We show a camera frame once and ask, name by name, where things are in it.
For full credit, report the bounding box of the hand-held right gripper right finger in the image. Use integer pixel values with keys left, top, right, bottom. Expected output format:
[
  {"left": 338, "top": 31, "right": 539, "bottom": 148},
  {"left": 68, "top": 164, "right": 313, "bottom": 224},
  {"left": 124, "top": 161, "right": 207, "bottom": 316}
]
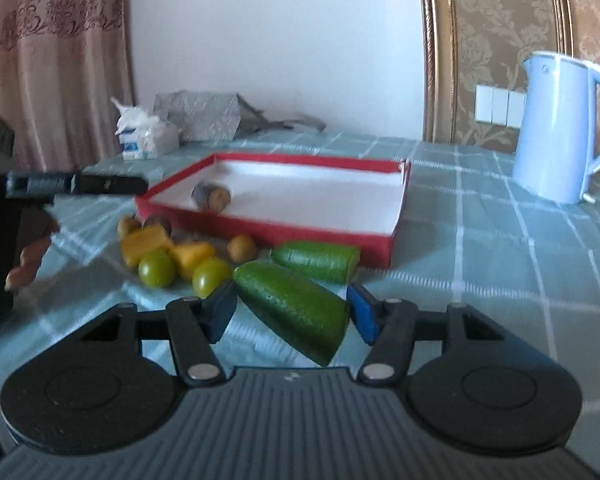
[{"left": 346, "top": 284, "right": 512, "bottom": 387}]

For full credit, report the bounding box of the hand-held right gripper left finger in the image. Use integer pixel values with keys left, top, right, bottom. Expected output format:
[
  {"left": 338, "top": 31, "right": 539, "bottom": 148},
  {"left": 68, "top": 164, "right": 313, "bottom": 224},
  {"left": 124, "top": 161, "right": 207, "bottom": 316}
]
[{"left": 80, "top": 280, "right": 239, "bottom": 389}]

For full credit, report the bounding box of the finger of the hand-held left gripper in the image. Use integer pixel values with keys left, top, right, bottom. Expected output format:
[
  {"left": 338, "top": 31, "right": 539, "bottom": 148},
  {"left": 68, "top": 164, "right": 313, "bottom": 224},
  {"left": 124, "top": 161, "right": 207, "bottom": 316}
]
[{"left": 7, "top": 171, "right": 149, "bottom": 198}]

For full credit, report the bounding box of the green tomato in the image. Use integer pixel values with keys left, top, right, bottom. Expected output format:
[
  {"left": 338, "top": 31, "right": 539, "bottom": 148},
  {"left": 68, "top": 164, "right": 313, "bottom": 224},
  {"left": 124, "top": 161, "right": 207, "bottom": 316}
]
[
  {"left": 192, "top": 258, "right": 234, "bottom": 298},
  {"left": 138, "top": 251, "right": 177, "bottom": 289}
]

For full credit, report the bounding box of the small orange round fruit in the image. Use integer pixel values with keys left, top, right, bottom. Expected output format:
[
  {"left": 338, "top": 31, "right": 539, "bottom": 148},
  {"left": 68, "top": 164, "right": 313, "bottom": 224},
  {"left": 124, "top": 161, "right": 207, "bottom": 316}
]
[{"left": 117, "top": 215, "right": 141, "bottom": 241}]

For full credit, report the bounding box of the small brown potato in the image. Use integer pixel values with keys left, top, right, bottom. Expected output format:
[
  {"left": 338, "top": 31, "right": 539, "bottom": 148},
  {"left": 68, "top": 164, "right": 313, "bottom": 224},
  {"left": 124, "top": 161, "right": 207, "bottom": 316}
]
[{"left": 227, "top": 234, "right": 258, "bottom": 264}]

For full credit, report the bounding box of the green cucumber half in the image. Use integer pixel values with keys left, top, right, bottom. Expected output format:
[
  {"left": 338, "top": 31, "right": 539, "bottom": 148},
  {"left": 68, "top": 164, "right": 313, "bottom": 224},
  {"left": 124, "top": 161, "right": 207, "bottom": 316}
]
[
  {"left": 270, "top": 241, "right": 361, "bottom": 284},
  {"left": 233, "top": 260, "right": 351, "bottom": 368}
]

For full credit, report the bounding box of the purple eggplant piece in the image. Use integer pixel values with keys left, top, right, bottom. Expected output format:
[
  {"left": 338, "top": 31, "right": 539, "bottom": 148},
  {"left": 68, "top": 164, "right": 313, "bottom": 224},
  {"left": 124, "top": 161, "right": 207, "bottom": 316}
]
[
  {"left": 191, "top": 182, "right": 231, "bottom": 211},
  {"left": 142, "top": 214, "right": 173, "bottom": 238}
]

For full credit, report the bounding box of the shallow red cardboard box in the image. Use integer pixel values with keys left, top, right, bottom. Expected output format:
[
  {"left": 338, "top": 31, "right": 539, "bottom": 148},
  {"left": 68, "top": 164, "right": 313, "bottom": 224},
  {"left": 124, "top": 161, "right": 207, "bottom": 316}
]
[{"left": 135, "top": 152, "right": 412, "bottom": 269}]

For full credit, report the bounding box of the person's left hand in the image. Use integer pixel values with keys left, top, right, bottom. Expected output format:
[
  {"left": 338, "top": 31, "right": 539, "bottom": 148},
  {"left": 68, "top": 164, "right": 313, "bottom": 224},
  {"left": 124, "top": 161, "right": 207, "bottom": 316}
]
[{"left": 0, "top": 211, "right": 54, "bottom": 292}]

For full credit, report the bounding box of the white tissue pack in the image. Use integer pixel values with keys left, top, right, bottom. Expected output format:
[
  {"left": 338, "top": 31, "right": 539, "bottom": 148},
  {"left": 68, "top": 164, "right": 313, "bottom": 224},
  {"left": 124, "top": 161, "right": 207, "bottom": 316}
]
[{"left": 111, "top": 97, "right": 181, "bottom": 161}]

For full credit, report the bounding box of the grey patterned gift bag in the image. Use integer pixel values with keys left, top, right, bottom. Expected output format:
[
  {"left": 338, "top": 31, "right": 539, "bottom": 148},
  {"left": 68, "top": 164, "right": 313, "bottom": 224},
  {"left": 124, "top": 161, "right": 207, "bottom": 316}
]
[{"left": 152, "top": 89, "right": 327, "bottom": 144}]

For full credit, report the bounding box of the green checked tablecloth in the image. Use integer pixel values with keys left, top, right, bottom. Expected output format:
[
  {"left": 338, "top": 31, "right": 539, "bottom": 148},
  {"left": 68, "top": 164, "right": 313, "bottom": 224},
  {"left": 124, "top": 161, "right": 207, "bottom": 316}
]
[{"left": 0, "top": 129, "right": 600, "bottom": 466}]

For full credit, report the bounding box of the pink patterned curtain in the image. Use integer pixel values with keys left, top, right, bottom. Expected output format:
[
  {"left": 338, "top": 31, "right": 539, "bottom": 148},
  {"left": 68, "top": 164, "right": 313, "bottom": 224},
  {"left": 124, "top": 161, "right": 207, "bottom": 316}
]
[{"left": 0, "top": 0, "right": 135, "bottom": 173}]

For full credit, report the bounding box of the light blue electric kettle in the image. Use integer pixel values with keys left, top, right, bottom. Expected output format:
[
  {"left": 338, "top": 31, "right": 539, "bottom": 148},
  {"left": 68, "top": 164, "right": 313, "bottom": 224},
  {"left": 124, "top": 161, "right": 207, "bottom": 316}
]
[{"left": 511, "top": 50, "right": 600, "bottom": 205}]

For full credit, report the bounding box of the white wall switch panel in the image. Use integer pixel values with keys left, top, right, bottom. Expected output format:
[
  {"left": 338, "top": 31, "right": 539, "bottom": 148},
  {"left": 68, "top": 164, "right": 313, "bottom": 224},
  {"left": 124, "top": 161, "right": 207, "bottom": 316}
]
[{"left": 474, "top": 84, "right": 527, "bottom": 129}]

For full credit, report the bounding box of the gold wall moulding frame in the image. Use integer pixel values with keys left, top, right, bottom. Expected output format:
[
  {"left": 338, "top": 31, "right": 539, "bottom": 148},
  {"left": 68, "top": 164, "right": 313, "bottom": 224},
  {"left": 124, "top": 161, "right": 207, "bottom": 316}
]
[{"left": 416, "top": 0, "right": 581, "bottom": 144}]

